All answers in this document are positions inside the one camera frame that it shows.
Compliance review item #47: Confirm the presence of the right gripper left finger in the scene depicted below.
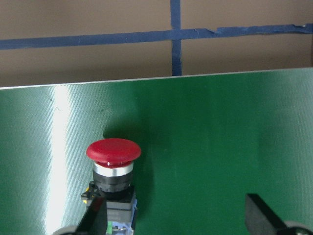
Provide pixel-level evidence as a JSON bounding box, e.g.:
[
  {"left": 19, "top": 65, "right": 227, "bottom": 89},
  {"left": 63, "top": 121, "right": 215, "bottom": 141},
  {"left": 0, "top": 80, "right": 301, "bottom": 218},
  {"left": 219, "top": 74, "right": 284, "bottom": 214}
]
[{"left": 75, "top": 196, "right": 108, "bottom": 235}]

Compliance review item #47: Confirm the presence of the red push button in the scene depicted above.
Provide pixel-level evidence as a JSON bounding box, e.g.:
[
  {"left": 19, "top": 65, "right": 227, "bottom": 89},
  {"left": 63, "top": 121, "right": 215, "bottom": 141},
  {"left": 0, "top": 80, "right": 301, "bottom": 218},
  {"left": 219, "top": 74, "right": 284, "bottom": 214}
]
[{"left": 81, "top": 138, "right": 141, "bottom": 235}]

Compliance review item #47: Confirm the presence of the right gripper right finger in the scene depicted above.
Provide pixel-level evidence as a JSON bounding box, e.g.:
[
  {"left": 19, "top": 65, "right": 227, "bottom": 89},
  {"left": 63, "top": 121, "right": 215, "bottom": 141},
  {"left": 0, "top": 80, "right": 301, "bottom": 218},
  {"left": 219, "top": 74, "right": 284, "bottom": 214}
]
[{"left": 245, "top": 193, "right": 288, "bottom": 235}]

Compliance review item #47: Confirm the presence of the green conveyor belt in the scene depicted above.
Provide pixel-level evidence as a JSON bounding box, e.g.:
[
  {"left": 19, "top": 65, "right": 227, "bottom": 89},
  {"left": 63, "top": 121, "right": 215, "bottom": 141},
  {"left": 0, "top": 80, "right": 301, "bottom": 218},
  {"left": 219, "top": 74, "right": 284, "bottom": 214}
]
[{"left": 0, "top": 68, "right": 313, "bottom": 235}]

